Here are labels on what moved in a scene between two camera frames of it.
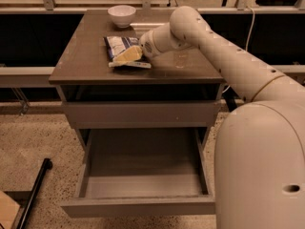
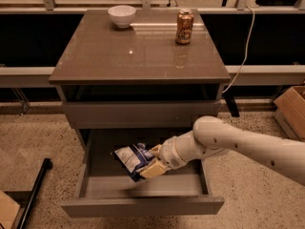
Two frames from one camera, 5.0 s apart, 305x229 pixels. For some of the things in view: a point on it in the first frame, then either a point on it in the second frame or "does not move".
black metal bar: (47, 164) does not move
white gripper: (148, 45) -> (168, 154)
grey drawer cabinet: (173, 104) does not move
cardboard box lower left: (10, 212) does not move
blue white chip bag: (114, 45) -> (133, 156)
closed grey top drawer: (142, 114) does not move
